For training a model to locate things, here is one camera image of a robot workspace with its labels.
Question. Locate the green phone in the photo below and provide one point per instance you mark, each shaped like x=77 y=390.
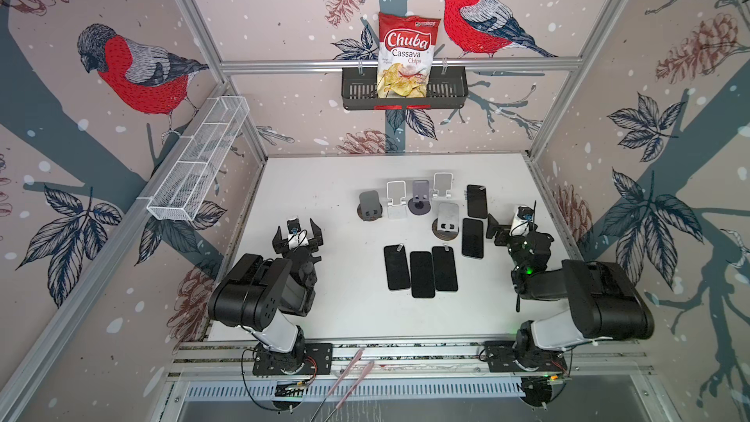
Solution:
x=473 y=238

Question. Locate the white wire mesh basket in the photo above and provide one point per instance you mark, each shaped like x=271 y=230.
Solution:
x=190 y=179

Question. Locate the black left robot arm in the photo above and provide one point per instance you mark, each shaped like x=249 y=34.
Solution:
x=258 y=295

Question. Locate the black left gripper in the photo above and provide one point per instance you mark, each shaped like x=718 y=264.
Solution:
x=316 y=240

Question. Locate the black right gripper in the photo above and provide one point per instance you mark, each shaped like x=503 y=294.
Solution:
x=493 y=229

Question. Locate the red cassava chips bag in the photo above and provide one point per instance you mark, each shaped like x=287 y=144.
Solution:
x=406 y=52

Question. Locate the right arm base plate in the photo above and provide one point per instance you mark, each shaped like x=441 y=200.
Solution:
x=503 y=357

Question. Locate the round wooden phone stand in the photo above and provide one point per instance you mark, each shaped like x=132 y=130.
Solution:
x=447 y=225

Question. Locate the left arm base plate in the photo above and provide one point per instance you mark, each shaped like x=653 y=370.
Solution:
x=309 y=360

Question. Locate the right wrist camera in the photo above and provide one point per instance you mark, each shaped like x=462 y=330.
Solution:
x=523 y=221

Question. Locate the white phone stand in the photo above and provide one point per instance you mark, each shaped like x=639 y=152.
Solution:
x=443 y=185
x=396 y=200

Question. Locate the black phone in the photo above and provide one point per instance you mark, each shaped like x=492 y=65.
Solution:
x=397 y=270
x=477 y=202
x=444 y=266
x=422 y=275

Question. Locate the black wall basket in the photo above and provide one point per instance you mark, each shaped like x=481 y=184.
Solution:
x=369 y=90

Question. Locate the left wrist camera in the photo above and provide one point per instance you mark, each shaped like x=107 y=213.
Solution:
x=296 y=234

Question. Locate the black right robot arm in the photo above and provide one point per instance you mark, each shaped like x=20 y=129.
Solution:
x=603 y=304

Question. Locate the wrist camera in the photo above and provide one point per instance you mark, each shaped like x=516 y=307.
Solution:
x=523 y=221
x=296 y=234

